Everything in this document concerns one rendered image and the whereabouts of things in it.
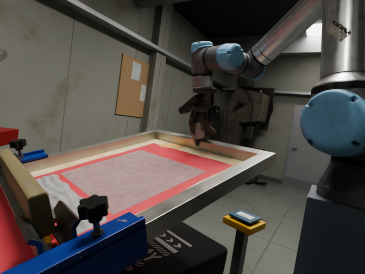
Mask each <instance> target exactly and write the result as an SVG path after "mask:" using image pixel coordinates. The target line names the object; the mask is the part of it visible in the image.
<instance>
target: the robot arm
mask: <svg viewBox="0 0 365 274"><path fill-rule="evenodd" d="M321 17H322V41H321V56H320V81H319V82H318V83H317V84H316V85H315V86H313V87H312V89H311V99H310V100H309V102H308V104H307V105H305V106H304V108H303V110H302V112H301V116H300V128H301V132H302V134H303V136H304V138H305V139H306V141H307V142H308V143H309V144H310V145H311V146H312V147H314V148H315V149H317V150H319V151H321V152H323V153H326V154H329V155H331V160H330V163H329V166H328V167H327V169H326V170H325V172H324V174H323V175H322V177H321V179H320V180H319V182H318V184H317V190H316V193H318V194H319V195H321V196H323V197H325V198H327V199H330V200H332V201H335V202H338V203H341V204H345V205H347V206H351V207H355V208H359V209H364V210H365V0H300V1H299V2H298V3H297V4H296V5H295V6H294V7H293V8H292V9H291V10H290V11H289V12H288V13H287V14H286V15H285V16H284V17H283V18H282V19H281V20H280V21H279V22H278V23H277V24H276V25H275V26H274V27H273V28H272V29H271V30H270V31H269V32H268V33H267V34H266V35H265V36H264V37H263V38H262V39H261V40H260V41H259V42H258V43H257V44H256V45H255V46H254V47H253V48H252V49H251V50H250V51H249V52H248V53H247V54H245V53H244V52H243V49H242V48H241V46H240V45H238V44H236V43H226V44H223V45H219V46H213V45H212V42H210V41H200V42H194V43H193V44H192V45H191V67H192V87H193V92H194V93H198V94H197V95H194V96H193V97H192V98H191V99H190V100H188V101H187V102H186V103H185V104H184V105H182V106H181V107H180V108H179V109H178V110H179V113H180V114H187V113H189V112H190V111H191V114H190V118H189V128H190V133H191V135H192V139H193V141H194V143H195V145H196V146H198V139H208V136H210V135H215V134H216V131H215V129H213V128H212V127H211V123H210V122H213V121H218V120H220V105H217V103H216V104H215V105H214V94H215V93H217V89H213V88H211V87H213V76H212V75H213V71H215V70H221V71H225V72H227V73H231V74H234V75H236V76H239V77H242V78H244V79H246V80H253V81H256V80H259V79H261V78H262V77H263V75H264V73H265V71H266V66H267V65H268V64H269V63H270V62H271V61H272V60H273V59H275V58H276V57H277V56H278V55H279V54H280V53H281V52H282V51H284V50H285V49H286V48H287V47H288V46H289V45H290V44H291V43H293V42H294V41H295V40H296V39H297V38H298V37H300V36H301V34H303V33H304V32H305V31H306V30H308V29H309V28H310V27H311V26H312V25H313V24H314V23H315V22H317V21H318V20H319V19H320V18H321ZM198 121H201V123H200V122H198ZM201 128H202V130H201Z"/></svg>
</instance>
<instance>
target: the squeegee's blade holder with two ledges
mask: <svg viewBox="0 0 365 274"><path fill-rule="evenodd" d="M0 185H1V188H2V190H3V192H4V194H5V196H6V199H7V201H8V203H9V205H10V208H11V210H12V212H13V214H14V217H15V218H16V217H17V215H20V216H23V217H25V215H24V213H23V211H22V209H21V208H20V206H19V204H18V202H17V200H16V198H15V196H14V194H13V193H12V191H11V189H10V187H9V185H8V184H7V182H6V180H5V178H4V176H3V177H0ZM52 214H53V219H54V223H56V219H55V214H54V211H53V209H52Z"/></svg>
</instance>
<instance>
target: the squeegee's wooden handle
mask: <svg viewBox="0 0 365 274"><path fill-rule="evenodd" d="M0 166H1V170H2V175H3V176H4V178H5V180H6V182H7V184H8V185H9V187H10V189H11V191H12V193H13V194H14V196H15V198H16V200H17V202H18V204H19V206H20V208H21V209H22V211H23V213H24V215H25V217H26V218H28V219H29V221H30V223H31V224H32V226H33V227H34V229H35V231H36V233H37V234H38V236H39V238H42V237H44V236H46V235H49V234H52V233H54V232H56V229H55V224H54V219H53V214H52V209H51V204H50V200H49V195H48V193H46V191H45V190H44V189H43V187H42V186H41V185H40V184H39V183H38V182H37V181H36V179H35V178H34V177H33V176H32V175H31V174H30V172H29V171H28V170H27V169H26V168H25V167H24V166H23V164H22V163H21V162H20V161H19V160H18V159H17V158H16V156H15V155H14V154H13V152H12V151H11V150H10V149H4V150H0Z"/></svg>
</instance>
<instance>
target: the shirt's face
mask: <svg viewBox="0 0 365 274"><path fill-rule="evenodd" d="M169 230H171V231H172V232H174V233H175V234H177V235H178V236H180V237H182V238H183V239H185V240H186V241H188V242H189V243H191V244H192V245H193V246H191V247H189V248H186V249H184V250H181V251H179V252H176V253H173V254H171V255H168V256H166V257H163V258H161V259H158V260H156V261H153V262H151V263H148V264H146V265H143V266H140V267H138V268H135V269H133V270H130V271H128V272H125V273H123V274H175V273H177V272H179V271H182V270H184V269H186V268H188V267H190V266H192V265H194V264H196V263H198V262H200V261H202V260H204V259H207V258H209V257H211V256H213V255H215V254H217V253H219V252H221V251H224V250H225V249H226V248H225V247H224V246H222V245H221V244H219V243H217V242H215V241H214V240H212V239H210V238H209V237H207V236H206V235H204V234H202V233H200V232H199V231H197V230H195V229H193V228H192V227H190V226H188V225H187V224H185V223H183V222H181V223H179V224H177V225H176V226H174V227H172V228H171V229H169Z"/></svg>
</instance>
